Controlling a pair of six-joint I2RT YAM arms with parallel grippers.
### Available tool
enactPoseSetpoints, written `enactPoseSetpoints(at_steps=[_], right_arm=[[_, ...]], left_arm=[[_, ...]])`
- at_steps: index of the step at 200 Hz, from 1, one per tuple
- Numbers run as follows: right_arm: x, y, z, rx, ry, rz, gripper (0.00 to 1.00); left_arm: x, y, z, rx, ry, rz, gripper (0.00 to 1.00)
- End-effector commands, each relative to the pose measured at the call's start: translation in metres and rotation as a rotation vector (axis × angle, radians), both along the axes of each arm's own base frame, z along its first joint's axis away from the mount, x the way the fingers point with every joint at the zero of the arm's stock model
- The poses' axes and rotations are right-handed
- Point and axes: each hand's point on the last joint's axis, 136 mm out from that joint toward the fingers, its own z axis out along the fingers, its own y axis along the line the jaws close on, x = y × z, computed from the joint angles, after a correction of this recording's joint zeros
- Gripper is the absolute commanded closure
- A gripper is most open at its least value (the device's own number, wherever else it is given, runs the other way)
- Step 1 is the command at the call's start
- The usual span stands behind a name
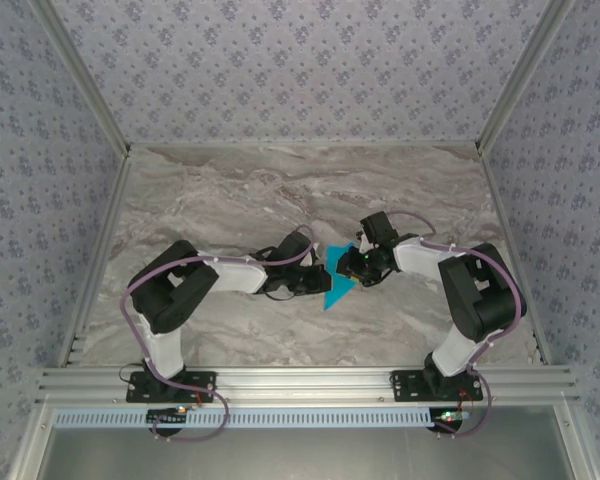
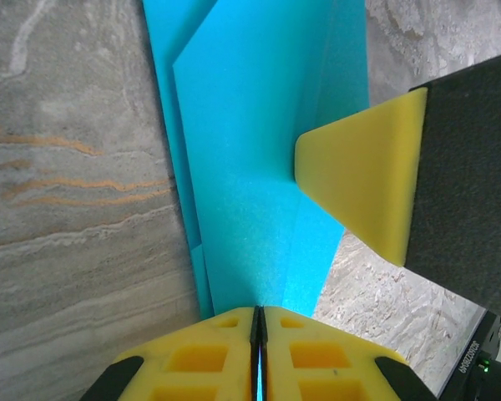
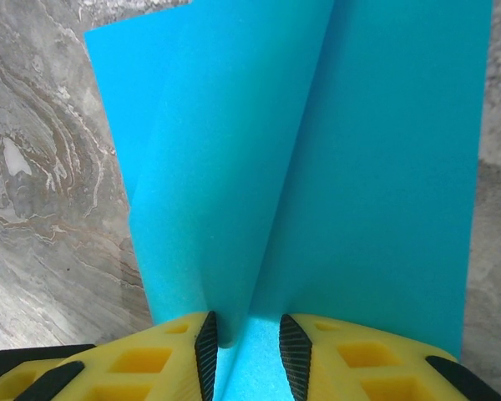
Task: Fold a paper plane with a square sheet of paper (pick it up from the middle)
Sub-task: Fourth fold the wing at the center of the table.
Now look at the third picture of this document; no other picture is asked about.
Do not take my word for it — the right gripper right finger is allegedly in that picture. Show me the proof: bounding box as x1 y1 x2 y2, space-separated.
278 312 501 401

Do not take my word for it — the blue paper sheet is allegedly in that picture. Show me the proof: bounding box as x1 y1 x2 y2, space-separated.
83 0 496 401

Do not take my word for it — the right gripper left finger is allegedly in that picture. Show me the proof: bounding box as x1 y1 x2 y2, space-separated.
0 311 220 401

